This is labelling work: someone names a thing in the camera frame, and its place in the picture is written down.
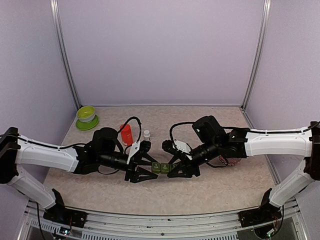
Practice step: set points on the red patterned bowl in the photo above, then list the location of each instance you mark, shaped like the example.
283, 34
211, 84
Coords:
229, 162

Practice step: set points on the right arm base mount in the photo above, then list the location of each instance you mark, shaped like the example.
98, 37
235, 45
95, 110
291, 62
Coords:
257, 216

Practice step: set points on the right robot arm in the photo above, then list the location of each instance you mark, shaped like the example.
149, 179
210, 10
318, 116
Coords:
240, 143

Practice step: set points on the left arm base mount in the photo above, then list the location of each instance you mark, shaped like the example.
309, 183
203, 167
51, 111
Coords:
66, 216

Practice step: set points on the left aluminium frame post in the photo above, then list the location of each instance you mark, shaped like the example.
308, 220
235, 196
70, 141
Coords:
54, 5

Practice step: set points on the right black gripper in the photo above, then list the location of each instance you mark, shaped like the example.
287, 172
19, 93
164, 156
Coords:
188, 169

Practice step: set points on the orange pill bottle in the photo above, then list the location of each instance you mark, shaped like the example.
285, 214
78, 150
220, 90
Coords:
126, 134

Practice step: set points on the small white pill bottle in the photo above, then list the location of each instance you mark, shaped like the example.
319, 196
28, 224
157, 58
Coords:
147, 135

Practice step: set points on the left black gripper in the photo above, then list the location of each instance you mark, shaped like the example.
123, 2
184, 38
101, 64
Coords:
134, 175

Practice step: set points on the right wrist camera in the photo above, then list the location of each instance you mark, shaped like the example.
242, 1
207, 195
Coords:
177, 148

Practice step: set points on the green weekly pill organizer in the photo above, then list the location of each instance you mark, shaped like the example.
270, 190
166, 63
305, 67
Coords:
162, 168

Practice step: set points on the aluminium frame post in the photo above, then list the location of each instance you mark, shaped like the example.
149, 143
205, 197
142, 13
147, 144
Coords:
258, 53
54, 5

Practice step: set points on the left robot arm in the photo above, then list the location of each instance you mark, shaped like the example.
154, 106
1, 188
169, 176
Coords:
81, 159

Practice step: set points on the right aluminium frame post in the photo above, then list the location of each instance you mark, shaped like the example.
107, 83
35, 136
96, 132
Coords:
258, 53

